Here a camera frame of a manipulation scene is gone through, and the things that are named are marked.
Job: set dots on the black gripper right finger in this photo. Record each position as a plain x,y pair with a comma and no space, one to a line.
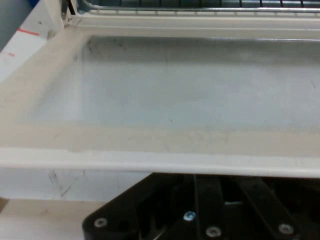
265,207

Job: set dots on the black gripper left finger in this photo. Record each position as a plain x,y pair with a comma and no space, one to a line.
207,207

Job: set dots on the cream toaster oven body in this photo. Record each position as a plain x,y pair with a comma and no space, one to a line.
53,12

